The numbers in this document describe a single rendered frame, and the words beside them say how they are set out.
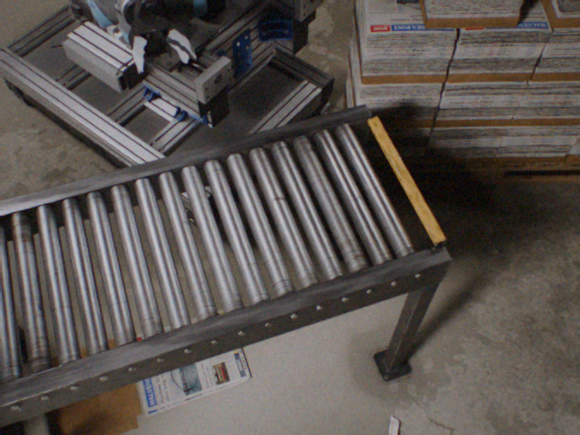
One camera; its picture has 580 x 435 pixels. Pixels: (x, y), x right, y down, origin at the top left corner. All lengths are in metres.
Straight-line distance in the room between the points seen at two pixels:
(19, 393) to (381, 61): 1.43
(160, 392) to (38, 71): 1.49
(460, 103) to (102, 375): 1.51
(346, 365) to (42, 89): 1.70
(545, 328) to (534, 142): 0.71
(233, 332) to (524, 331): 1.31
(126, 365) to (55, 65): 1.79
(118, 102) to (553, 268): 1.89
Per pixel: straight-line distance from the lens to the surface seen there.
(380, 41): 2.05
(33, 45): 3.08
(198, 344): 1.46
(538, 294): 2.55
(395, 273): 1.53
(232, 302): 1.48
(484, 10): 2.06
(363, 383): 2.26
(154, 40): 1.42
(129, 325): 1.51
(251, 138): 1.75
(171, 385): 2.27
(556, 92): 2.39
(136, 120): 2.65
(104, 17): 1.88
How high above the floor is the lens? 2.14
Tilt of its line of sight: 58 degrees down
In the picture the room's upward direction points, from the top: straight up
